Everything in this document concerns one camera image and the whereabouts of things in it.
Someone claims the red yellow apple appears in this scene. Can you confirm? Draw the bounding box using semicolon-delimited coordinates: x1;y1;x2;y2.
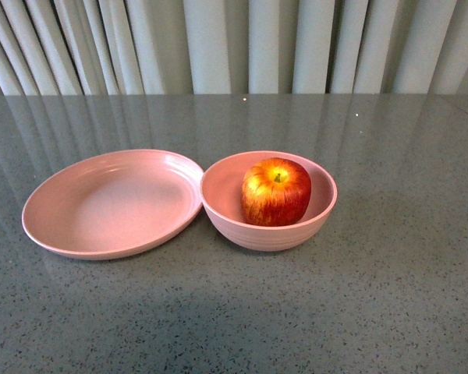
241;157;311;227

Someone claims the pink bowl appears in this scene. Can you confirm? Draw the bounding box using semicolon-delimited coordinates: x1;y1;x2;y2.
200;150;338;252

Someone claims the pink plate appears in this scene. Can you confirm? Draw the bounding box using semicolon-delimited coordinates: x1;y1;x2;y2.
22;150;204;260

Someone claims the white pleated curtain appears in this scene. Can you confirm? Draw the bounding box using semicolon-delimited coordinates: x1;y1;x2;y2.
0;1;468;95

